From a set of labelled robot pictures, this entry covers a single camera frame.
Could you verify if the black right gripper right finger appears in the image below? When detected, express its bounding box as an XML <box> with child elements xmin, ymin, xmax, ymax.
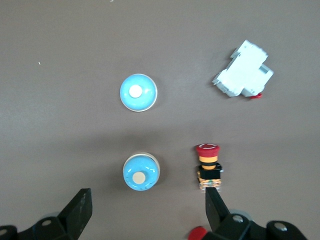
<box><xmin>205</xmin><ymin>187</ymin><xmax>308</xmax><ymax>240</ymax></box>

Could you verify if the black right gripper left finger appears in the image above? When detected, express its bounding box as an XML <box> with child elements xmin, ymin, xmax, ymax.
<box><xmin>0</xmin><ymin>187</ymin><xmax>93</xmax><ymax>240</ymax></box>

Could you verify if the blue desk bell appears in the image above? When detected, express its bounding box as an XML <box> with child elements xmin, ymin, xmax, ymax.
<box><xmin>122</xmin><ymin>151</ymin><xmax>161</xmax><ymax>193</ymax></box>
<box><xmin>119</xmin><ymin>72</ymin><xmax>159</xmax><ymax>113</ymax></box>

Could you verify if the red push button grey body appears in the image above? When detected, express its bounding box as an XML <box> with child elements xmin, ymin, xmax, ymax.
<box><xmin>187</xmin><ymin>225</ymin><xmax>208</xmax><ymax>240</ymax></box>

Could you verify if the yellow black emergency stop button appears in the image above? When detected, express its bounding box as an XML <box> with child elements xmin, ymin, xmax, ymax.
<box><xmin>194</xmin><ymin>142</ymin><xmax>225</xmax><ymax>195</ymax></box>

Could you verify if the brown table mat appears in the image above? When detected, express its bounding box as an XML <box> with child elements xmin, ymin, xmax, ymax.
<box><xmin>0</xmin><ymin>0</ymin><xmax>320</xmax><ymax>240</ymax></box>

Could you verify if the white circuit breaker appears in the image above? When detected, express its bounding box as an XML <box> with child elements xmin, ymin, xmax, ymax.
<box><xmin>211</xmin><ymin>39</ymin><xmax>275</xmax><ymax>100</ymax></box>

